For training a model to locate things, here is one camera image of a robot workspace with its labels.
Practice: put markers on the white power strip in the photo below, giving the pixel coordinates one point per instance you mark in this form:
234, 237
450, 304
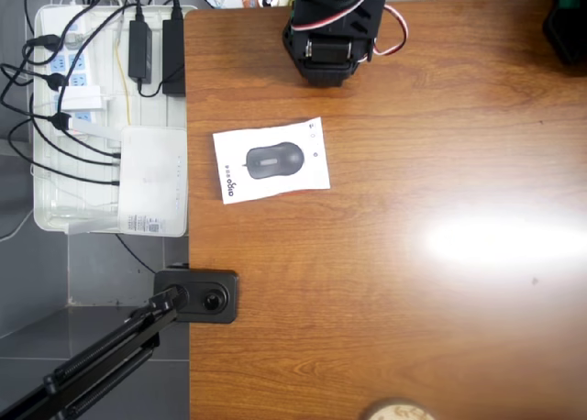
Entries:
75, 64

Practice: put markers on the black clamp boom stand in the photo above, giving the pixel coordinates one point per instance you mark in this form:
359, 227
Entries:
197, 296

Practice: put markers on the slim black power adapter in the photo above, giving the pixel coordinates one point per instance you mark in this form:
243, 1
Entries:
140, 51

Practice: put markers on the black power plug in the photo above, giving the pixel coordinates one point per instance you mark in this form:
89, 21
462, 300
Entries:
60, 120
46, 42
57, 81

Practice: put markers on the white router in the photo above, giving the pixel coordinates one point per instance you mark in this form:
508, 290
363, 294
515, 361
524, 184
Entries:
151, 181

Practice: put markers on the white charger plug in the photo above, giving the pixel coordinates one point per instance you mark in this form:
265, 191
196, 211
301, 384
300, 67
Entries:
81, 99

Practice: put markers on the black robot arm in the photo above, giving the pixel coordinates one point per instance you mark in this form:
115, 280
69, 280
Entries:
330, 48

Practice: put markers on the round wooden coaster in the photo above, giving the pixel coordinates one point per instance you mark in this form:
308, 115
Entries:
396, 411

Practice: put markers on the orange white mouse box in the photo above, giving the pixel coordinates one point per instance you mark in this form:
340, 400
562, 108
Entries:
275, 163

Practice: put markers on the wide black power adapter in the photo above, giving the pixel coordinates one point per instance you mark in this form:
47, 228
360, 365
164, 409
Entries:
173, 58

